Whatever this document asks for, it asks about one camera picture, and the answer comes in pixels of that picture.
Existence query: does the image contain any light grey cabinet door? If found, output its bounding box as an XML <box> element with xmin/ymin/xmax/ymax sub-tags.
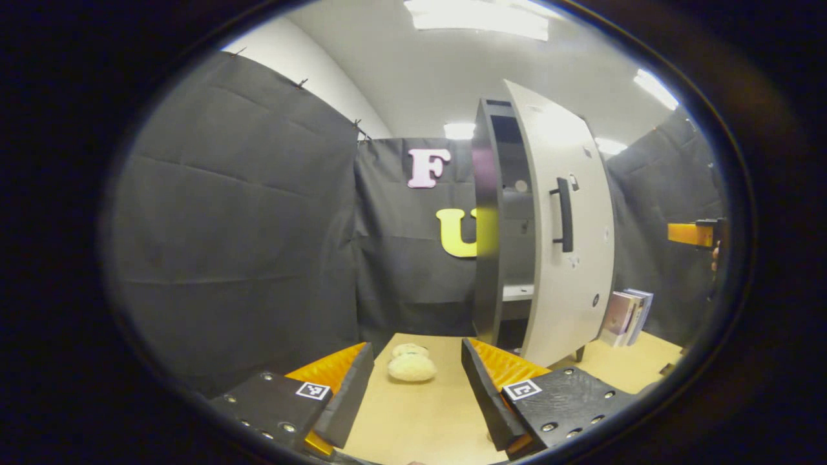
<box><xmin>504</xmin><ymin>79</ymin><xmax>616</xmax><ymax>367</ymax></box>

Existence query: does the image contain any white spine book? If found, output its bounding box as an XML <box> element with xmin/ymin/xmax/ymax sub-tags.
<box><xmin>617</xmin><ymin>290</ymin><xmax>645</xmax><ymax>347</ymax></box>

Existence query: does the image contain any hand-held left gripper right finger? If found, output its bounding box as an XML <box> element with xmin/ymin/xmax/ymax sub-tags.
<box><xmin>461</xmin><ymin>337</ymin><xmax>637</xmax><ymax>460</ymax></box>

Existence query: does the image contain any dark grey cabinet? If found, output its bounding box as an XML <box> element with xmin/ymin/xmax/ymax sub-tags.
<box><xmin>470</xmin><ymin>98</ymin><xmax>587</xmax><ymax>364</ymax></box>

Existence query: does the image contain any pale plush toy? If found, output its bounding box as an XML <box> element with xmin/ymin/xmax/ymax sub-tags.
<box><xmin>387</xmin><ymin>343</ymin><xmax>438</xmax><ymax>382</ymax></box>

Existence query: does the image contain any black cabinet door handle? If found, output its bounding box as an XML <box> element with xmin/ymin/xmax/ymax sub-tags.
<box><xmin>550</xmin><ymin>177</ymin><xmax>574</xmax><ymax>253</ymax></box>

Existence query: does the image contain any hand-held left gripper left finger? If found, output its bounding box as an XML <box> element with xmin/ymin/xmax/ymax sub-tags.
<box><xmin>210</xmin><ymin>341</ymin><xmax>375</xmax><ymax>459</ymax></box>

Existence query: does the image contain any black backdrop cloth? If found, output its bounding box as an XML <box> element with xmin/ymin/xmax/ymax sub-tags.
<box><xmin>103</xmin><ymin>52</ymin><xmax>728</xmax><ymax>395</ymax></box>

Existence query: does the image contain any grey blue spine book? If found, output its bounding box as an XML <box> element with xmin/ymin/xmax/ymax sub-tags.
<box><xmin>625</xmin><ymin>288</ymin><xmax>654</xmax><ymax>346</ymax></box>

